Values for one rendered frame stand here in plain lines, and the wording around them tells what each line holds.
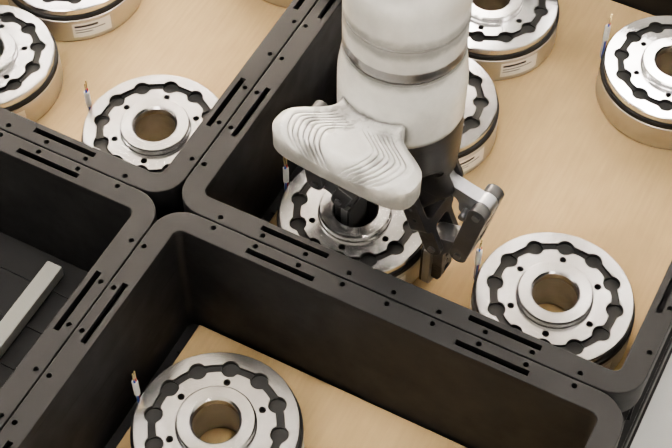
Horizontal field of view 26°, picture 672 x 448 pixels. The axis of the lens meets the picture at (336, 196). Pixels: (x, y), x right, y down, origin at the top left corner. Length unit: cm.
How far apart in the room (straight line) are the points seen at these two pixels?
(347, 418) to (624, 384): 19
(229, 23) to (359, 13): 37
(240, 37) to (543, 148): 24
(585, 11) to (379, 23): 41
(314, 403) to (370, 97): 22
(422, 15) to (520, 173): 30
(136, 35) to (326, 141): 35
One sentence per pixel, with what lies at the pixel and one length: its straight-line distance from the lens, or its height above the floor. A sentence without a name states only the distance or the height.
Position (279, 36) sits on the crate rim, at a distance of 97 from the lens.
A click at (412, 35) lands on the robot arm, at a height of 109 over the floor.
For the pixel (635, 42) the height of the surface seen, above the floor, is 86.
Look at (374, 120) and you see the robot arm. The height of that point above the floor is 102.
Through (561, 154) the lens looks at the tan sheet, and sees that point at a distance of 105.
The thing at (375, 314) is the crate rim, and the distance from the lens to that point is 84.
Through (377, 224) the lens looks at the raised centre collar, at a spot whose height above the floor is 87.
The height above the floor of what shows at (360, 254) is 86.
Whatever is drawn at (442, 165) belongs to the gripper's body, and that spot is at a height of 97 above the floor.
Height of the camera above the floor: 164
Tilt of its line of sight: 53 degrees down
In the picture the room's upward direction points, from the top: straight up
